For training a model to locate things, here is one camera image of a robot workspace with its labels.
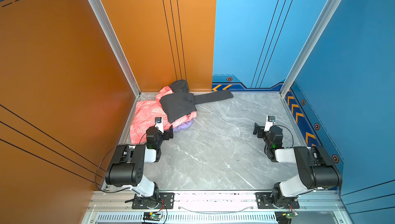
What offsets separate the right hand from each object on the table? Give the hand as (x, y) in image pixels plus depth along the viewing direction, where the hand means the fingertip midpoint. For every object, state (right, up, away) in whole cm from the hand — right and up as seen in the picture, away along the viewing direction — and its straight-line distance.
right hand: (262, 123), depth 94 cm
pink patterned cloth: (-75, +6, +9) cm, 76 cm away
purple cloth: (-49, -2, +2) cm, 49 cm away
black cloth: (-51, +13, +7) cm, 53 cm away
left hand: (-60, 0, +1) cm, 60 cm away
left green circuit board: (-60, -40, -23) cm, 76 cm away
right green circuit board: (+1, -41, -23) cm, 47 cm away
